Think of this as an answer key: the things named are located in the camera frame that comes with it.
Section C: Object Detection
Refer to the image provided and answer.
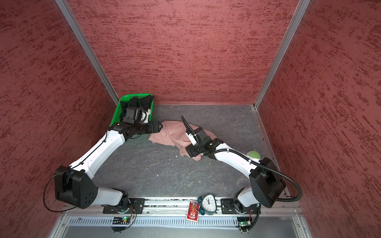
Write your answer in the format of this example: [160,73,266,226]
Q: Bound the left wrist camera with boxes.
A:
[122,107,151,125]

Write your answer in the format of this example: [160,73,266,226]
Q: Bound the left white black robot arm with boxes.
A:
[54,121,163,213]

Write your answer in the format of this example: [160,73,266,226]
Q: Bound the pink shorts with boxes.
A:
[148,121,201,162]

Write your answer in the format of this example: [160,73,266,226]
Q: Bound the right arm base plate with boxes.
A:
[220,198,259,215]

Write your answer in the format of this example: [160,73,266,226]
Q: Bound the white teal alarm clock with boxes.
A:
[197,193,217,216]

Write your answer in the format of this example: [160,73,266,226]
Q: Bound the left aluminium corner post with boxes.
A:
[55,0,120,105]

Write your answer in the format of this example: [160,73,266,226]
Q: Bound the right aluminium corner post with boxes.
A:
[254,0,311,110]

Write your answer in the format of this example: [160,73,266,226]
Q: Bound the green plastic basket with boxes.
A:
[110,93,154,125]

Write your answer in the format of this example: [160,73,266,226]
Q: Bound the aluminium corner post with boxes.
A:
[254,0,311,110]
[55,0,120,105]

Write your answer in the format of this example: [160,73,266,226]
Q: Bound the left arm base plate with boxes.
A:
[103,198,145,215]

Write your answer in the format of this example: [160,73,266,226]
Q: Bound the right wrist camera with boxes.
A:
[186,127,212,146]

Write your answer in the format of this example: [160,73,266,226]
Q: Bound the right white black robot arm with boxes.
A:
[186,138,286,213]

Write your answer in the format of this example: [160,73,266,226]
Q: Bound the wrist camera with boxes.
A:
[186,127,212,146]
[122,107,151,125]

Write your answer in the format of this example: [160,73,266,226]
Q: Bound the right small circuit board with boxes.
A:
[237,217,253,229]

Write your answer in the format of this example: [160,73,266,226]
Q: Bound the black shorts in basket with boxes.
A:
[119,93,154,121]

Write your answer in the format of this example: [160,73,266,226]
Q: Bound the small circuit board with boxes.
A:
[237,217,253,229]
[111,217,131,226]

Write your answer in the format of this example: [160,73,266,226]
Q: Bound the black corrugated cable hose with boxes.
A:
[180,115,303,203]

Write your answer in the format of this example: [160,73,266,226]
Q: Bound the red card packet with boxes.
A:
[186,200,199,222]

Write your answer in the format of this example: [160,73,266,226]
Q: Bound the aluminium front rail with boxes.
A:
[50,197,312,238]

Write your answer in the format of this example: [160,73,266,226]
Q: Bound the left small circuit board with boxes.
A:
[111,217,131,226]

